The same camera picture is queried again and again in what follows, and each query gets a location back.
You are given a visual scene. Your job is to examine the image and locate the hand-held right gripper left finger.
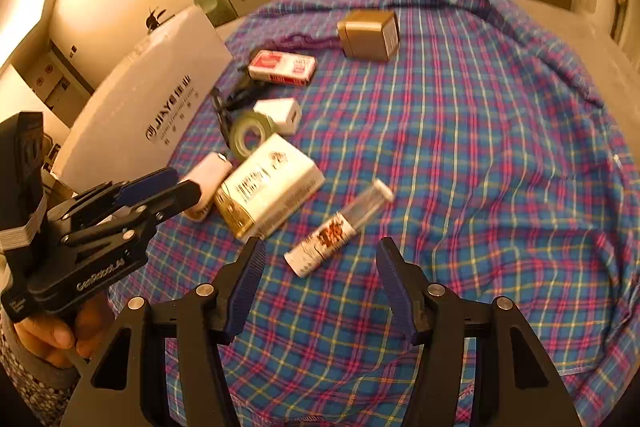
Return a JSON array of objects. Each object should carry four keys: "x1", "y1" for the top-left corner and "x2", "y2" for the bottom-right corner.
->
[{"x1": 60, "y1": 237, "x2": 268, "y2": 427}]

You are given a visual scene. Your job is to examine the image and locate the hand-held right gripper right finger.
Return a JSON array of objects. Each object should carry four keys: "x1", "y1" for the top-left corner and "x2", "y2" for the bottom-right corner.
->
[{"x1": 375, "y1": 237, "x2": 583, "y2": 427}]

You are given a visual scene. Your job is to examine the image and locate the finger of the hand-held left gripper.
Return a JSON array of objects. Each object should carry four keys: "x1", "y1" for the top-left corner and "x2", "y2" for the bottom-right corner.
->
[
  {"x1": 60, "y1": 181, "x2": 202, "y2": 249},
  {"x1": 75, "y1": 168, "x2": 180, "y2": 221}
]

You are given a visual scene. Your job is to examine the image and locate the clear tube with printed label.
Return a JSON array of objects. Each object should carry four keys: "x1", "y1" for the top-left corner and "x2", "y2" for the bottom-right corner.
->
[{"x1": 284, "y1": 178, "x2": 395, "y2": 279}]

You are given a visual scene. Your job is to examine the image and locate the green tape roll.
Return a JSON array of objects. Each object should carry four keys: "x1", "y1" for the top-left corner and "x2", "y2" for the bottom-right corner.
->
[{"x1": 229, "y1": 109, "x2": 276, "y2": 160}]

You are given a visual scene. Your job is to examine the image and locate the white and gold carton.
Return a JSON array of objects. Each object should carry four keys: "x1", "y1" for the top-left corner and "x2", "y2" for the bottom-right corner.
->
[{"x1": 214, "y1": 133, "x2": 325, "y2": 244}]

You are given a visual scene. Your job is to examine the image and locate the white foam box container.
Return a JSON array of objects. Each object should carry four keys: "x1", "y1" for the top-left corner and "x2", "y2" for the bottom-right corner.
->
[{"x1": 52, "y1": 4, "x2": 235, "y2": 195}]

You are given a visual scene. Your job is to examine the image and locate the white plug charger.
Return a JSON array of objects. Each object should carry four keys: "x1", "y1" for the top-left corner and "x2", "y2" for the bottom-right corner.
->
[{"x1": 252, "y1": 98, "x2": 302, "y2": 136}]

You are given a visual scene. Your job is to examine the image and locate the person's left hand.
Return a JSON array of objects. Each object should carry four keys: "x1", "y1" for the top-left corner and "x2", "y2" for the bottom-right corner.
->
[{"x1": 15, "y1": 292, "x2": 117, "y2": 369}]

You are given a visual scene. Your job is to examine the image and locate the black glasses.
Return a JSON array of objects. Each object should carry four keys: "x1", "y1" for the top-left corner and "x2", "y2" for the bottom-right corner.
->
[{"x1": 210, "y1": 74, "x2": 268, "y2": 142}]

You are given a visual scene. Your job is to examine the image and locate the blue plaid cloth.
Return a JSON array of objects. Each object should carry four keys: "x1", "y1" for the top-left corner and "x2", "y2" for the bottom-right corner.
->
[{"x1": 107, "y1": 0, "x2": 640, "y2": 427}]

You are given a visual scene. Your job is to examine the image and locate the dark potted plant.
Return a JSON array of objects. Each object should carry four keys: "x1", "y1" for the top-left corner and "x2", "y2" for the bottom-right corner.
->
[{"x1": 145, "y1": 7, "x2": 168, "y2": 32}]

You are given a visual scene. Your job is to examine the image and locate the red and white small box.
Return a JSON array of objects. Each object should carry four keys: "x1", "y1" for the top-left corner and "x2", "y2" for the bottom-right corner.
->
[{"x1": 247, "y1": 49, "x2": 319, "y2": 86}]

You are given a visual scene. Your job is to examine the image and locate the green plastic stool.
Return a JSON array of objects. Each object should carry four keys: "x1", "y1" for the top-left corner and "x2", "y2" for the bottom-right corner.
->
[{"x1": 193, "y1": 0, "x2": 236, "y2": 28}]

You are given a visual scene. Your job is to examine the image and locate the gold square box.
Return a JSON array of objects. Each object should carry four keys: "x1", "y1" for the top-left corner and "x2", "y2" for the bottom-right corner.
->
[{"x1": 336, "y1": 9, "x2": 401, "y2": 64}]

